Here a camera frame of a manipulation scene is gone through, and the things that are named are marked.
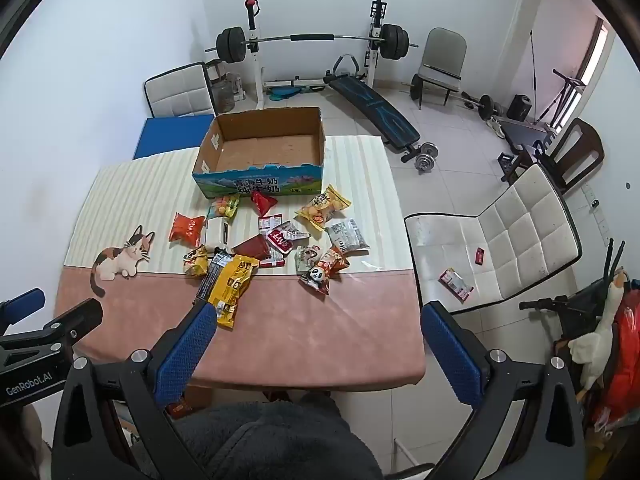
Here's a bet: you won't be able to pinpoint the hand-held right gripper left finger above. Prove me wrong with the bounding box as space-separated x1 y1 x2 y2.
52 300 218 480

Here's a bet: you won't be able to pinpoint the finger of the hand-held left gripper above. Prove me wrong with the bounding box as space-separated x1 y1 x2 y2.
0 297 104 358
0 287 47 333

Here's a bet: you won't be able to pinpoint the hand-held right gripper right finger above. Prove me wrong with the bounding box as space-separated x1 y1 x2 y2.
421 301 586 480

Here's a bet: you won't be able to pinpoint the yellow and black snack packet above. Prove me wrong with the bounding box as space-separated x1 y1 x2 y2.
197 252 261 331

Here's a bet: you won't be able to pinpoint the yellow panda snack packet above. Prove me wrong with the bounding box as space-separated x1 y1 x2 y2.
182 245 212 277

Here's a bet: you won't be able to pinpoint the dark red snack packet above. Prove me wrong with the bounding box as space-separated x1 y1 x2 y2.
231 234 273 262

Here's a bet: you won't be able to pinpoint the white box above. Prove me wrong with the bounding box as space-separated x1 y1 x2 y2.
205 217 234 251

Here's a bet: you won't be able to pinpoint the orange panda snack packet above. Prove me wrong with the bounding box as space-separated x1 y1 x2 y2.
299 246 352 295

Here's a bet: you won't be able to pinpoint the red and white snack packet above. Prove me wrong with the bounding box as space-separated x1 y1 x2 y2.
266 222 309 254

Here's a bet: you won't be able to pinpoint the white cartoon snack packet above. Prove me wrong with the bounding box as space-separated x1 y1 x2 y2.
294 245 324 272

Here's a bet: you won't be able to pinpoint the grey white snack packet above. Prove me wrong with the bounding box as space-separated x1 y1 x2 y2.
325 218 371 252

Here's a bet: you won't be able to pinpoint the printed cardboard box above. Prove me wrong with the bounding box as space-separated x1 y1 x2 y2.
192 106 327 202

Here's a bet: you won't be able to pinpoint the pink packet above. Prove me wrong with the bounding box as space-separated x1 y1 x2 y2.
438 268 475 304

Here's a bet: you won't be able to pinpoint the person's dark fleece clothing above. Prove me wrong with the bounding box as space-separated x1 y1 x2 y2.
132 394 383 480

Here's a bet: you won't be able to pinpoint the black scooter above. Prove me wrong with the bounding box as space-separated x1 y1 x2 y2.
519 239 628 348

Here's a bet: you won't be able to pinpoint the white tufted ottoman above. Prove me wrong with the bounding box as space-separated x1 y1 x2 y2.
403 162 584 317

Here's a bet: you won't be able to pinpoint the white goose plush toy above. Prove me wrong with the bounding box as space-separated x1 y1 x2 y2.
567 267 629 394

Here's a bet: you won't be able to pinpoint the colourful candy packet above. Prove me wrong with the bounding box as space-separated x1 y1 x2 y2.
209 197 240 219

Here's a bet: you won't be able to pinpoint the red bag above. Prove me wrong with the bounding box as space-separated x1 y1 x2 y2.
589 300 640 423

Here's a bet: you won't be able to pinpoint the red triangular snack packet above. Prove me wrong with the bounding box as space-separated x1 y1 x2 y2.
250 192 279 217

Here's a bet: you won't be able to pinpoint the yellow chips packet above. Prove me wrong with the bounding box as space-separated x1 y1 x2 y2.
294 186 352 233

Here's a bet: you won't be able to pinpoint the blue foam mat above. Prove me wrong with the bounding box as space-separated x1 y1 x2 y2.
132 115 216 161

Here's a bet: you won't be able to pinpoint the black low table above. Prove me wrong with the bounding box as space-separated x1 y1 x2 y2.
500 117 559 157

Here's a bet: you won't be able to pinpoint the dark wooden chair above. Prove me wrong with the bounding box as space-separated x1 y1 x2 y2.
500 117 606 197

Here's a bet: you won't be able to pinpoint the curl barbell with plates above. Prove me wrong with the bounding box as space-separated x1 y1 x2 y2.
460 90 507 122

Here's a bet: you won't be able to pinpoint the black sit-up bench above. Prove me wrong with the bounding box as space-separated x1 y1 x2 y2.
322 55 422 153

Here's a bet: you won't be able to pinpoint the white quilted chair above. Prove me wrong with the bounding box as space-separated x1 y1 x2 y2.
144 62 217 119

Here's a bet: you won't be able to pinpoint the black speaker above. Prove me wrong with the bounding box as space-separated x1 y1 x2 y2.
507 94 537 122

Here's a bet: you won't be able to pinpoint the clear water jug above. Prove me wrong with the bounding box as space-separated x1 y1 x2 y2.
210 72 237 114

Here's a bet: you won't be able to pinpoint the black tripod stand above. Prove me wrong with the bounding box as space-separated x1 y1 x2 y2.
539 67 587 131

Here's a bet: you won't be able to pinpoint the white squat rack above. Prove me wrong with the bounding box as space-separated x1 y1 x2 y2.
242 0 388 111

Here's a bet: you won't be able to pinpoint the grey chair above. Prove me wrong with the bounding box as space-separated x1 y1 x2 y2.
414 27 469 111

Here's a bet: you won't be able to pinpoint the barbell with black plates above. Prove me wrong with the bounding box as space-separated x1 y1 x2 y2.
204 22 421 64

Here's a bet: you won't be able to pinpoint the window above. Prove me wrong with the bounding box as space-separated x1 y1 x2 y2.
575 15 622 128

